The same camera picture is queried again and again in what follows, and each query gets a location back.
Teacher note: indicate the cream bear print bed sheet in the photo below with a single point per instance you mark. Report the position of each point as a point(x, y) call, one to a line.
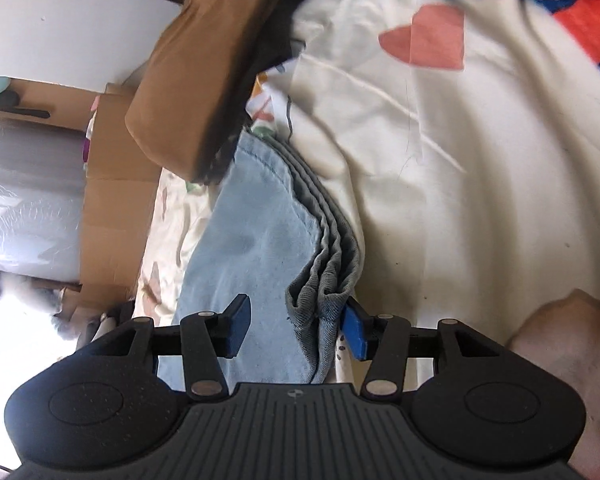
point(455, 160)

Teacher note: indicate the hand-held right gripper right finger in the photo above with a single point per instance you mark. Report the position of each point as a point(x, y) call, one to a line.
point(357, 332)

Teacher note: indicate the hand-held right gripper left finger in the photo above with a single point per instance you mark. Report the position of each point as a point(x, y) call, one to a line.
point(237, 327)

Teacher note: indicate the light blue jeans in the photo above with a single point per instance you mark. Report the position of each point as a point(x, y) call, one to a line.
point(250, 260)

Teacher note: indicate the flat brown cardboard sheet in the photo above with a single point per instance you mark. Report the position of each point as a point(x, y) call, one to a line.
point(115, 220)

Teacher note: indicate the brown folded garment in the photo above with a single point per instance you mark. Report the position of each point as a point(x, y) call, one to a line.
point(190, 85)

